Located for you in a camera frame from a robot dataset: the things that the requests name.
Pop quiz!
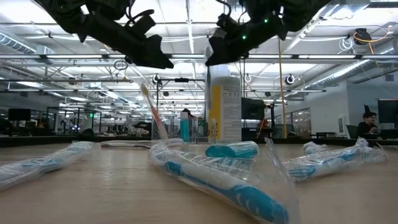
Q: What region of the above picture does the white yellow wipes canister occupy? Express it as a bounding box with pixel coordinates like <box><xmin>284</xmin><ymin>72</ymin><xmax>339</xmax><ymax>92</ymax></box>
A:
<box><xmin>205</xmin><ymin>63</ymin><xmax>243</xmax><ymax>144</ymax></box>

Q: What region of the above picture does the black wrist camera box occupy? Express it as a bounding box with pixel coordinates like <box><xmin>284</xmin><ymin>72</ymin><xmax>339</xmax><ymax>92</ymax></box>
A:
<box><xmin>132</xmin><ymin>14</ymin><xmax>156</xmax><ymax>34</ymax></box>

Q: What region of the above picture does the black background cell frame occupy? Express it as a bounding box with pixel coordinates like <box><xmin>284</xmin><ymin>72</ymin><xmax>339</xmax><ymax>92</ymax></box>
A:
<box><xmin>46</xmin><ymin>106</ymin><xmax>103</xmax><ymax>134</ymax></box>

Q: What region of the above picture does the small teal mouthwash bottle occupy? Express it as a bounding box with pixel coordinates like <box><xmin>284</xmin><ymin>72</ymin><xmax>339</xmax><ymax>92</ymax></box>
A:
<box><xmin>179</xmin><ymin>111</ymin><xmax>190</xmax><ymax>143</ymax></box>
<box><xmin>205</xmin><ymin>140</ymin><xmax>259</xmax><ymax>159</ymax></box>

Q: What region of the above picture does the person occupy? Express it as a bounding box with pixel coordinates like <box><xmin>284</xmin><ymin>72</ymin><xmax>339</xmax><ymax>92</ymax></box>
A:
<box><xmin>356</xmin><ymin>111</ymin><xmax>380</xmax><ymax>138</ymax></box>

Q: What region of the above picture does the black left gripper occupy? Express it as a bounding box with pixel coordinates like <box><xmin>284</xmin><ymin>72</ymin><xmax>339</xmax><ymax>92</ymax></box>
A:
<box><xmin>79</xmin><ymin>15</ymin><xmax>174</xmax><ymax>69</ymax></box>

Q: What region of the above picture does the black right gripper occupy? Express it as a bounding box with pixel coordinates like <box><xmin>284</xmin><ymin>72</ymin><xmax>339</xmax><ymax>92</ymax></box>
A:
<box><xmin>205</xmin><ymin>14</ymin><xmax>287</xmax><ymax>67</ymax></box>

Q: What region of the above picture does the black aluminium table frame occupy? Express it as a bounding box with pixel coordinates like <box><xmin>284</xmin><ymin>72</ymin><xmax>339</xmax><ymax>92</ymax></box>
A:
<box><xmin>0</xmin><ymin>135</ymin><xmax>398</xmax><ymax>147</ymax></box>

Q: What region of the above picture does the pale toothbrush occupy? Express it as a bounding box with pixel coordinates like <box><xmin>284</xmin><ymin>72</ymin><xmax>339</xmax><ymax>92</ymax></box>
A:
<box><xmin>99</xmin><ymin>139</ymin><xmax>184</xmax><ymax>149</ymax></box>

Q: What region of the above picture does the dark computer monitor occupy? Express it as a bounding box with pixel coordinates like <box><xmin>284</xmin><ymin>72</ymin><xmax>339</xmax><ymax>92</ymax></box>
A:
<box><xmin>7</xmin><ymin>108</ymin><xmax>32</xmax><ymax>122</ymax></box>
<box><xmin>377</xmin><ymin>98</ymin><xmax>398</xmax><ymax>124</ymax></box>
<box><xmin>241</xmin><ymin>97</ymin><xmax>267</xmax><ymax>121</ymax></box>

